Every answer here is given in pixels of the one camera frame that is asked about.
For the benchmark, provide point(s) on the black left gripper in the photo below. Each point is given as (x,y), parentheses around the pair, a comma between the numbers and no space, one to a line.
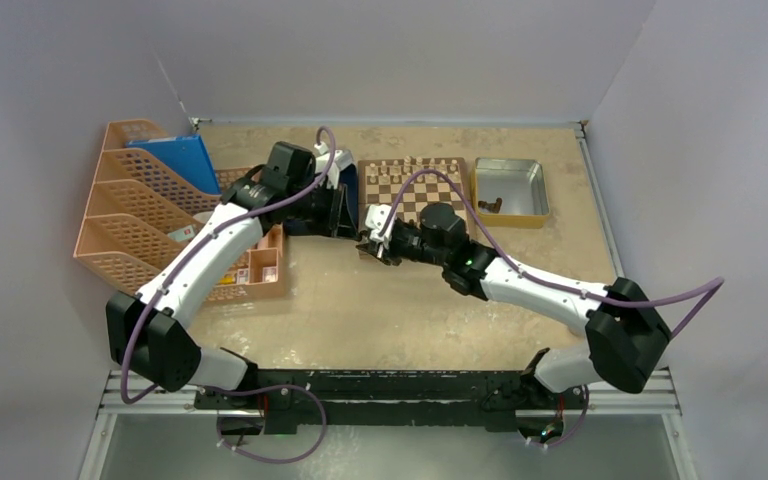
(336,212)

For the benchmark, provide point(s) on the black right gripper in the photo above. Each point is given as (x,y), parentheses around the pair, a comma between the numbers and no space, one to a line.
(388,254)

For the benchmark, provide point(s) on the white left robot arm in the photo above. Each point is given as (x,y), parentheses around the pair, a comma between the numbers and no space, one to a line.
(147,331)

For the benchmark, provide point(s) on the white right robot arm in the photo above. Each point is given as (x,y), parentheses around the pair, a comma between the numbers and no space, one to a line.
(622,347)

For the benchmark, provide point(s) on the wooden chess board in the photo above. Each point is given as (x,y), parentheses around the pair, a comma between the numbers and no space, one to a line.
(426,189)

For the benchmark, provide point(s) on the row of light chess pieces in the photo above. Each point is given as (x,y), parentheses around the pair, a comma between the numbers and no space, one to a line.
(397,171)

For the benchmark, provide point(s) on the dark blue tin box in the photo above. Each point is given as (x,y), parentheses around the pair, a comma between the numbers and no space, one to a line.
(351,199)

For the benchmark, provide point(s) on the orange plastic basket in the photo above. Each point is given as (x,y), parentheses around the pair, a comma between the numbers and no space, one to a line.
(260,273)

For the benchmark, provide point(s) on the dark knight in tray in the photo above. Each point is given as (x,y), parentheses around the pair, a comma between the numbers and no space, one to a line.
(490,207)

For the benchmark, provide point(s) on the gold metal tin tray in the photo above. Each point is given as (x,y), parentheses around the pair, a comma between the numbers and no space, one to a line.
(521,185)

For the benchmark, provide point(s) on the blue folder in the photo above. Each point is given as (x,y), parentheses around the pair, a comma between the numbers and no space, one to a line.
(187,156)

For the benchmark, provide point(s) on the orange plastic file rack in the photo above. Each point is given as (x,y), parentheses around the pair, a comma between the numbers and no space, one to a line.
(135,202)

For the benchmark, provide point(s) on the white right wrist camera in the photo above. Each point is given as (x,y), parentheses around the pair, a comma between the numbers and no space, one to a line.
(379,225)

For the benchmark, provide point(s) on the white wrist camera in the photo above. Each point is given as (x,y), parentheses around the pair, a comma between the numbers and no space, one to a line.
(331,165)
(379,225)

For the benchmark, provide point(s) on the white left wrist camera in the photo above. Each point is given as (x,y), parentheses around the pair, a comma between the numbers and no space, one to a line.
(331,165)

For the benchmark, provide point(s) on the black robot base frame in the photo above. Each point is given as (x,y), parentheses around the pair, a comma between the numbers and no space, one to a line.
(499,401)

